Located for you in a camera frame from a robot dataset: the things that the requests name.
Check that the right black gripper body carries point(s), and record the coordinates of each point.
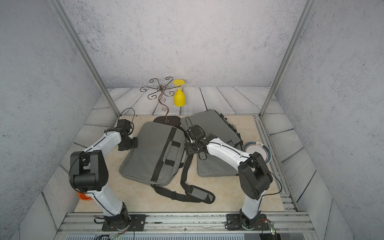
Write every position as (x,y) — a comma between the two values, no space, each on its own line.
(191,147)

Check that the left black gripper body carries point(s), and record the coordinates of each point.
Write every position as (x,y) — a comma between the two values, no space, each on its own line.
(131,144)

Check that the grey zippered laptop bag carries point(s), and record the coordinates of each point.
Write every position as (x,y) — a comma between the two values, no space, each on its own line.
(158,156)

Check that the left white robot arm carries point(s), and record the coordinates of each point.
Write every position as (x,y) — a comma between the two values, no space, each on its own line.
(89,174)

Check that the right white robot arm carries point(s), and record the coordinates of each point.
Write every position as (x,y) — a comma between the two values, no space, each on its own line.
(255,177)

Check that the yellow plastic goblet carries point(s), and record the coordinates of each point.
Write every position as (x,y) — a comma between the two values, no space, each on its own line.
(179,96)

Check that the white plate green red rim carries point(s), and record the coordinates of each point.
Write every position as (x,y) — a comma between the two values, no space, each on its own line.
(263,150)

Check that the orange bowl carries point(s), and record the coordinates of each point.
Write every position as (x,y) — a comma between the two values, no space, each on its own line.
(84,197)

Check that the copper wire jewelry stand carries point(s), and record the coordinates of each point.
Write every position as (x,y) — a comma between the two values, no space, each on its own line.
(160,94)

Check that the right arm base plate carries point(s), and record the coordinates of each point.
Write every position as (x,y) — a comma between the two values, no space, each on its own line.
(236,222)

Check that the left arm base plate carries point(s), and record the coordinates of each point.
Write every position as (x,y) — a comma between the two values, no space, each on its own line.
(131,223)

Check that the front aluminium rail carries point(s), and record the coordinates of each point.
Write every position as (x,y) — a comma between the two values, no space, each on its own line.
(191,226)

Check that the left aluminium frame post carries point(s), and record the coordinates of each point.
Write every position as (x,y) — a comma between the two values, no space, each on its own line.
(69,28)

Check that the aluminium frame post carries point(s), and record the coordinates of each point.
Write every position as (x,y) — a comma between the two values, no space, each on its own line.
(308,7)
(69,28)

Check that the right aluminium frame post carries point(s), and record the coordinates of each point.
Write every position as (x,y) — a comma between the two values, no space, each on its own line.
(308,7)

